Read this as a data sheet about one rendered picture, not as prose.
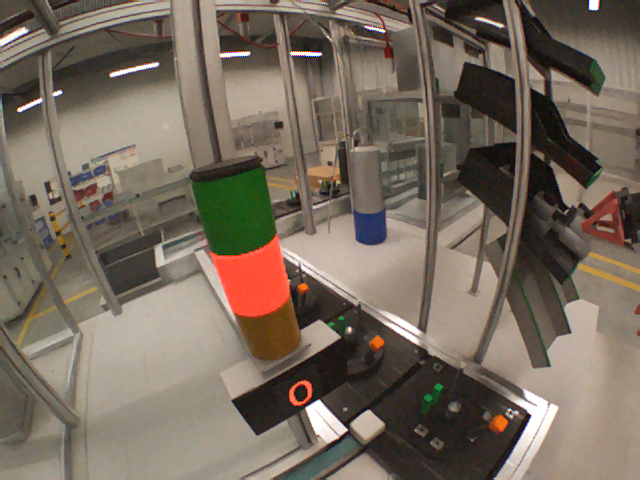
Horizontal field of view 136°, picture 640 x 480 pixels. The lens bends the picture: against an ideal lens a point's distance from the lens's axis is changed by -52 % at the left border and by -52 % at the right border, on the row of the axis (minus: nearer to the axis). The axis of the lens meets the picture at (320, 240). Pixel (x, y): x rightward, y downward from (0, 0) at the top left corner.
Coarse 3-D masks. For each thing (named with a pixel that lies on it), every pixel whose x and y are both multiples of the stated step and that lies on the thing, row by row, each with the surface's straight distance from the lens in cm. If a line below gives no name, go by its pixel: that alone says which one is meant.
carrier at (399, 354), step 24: (360, 312) 59; (360, 336) 61; (384, 336) 64; (360, 360) 56; (384, 360) 59; (408, 360) 59; (360, 384) 55; (384, 384) 55; (336, 408) 53; (360, 408) 52
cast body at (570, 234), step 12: (576, 216) 50; (588, 216) 51; (552, 228) 53; (564, 228) 51; (576, 228) 51; (564, 240) 52; (576, 240) 52; (588, 240) 51; (576, 252) 52; (588, 252) 52
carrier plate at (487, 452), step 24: (432, 360) 60; (408, 384) 55; (432, 384) 56; (480, 384) 58; (384, 408) 52; (408, 408) 53; (504, 408) 57; (384, 432) 50; (504, 432) 55; (384, 456) 49; (408, 456) 49; (480, 456) 51
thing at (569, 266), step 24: (480, 168) 51; (480, 192) 52; (504, 192) 50; (528, 192) 61; (504, 216) 51; (528, 216) 48; (552, 216) 61; (528, 240) 50; (552, 240) 57; (552, 264) 49; (576, 264) 54
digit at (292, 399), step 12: (300, 372) 25; (312, 372) 26; (288, 384) 26; (300, 384) 26; (312, 384) 28; (276, 396) 26; (288, 396) 27; (300, 396) 28; (312, 396) 29; (288, 408) 28; (300, 408) 30
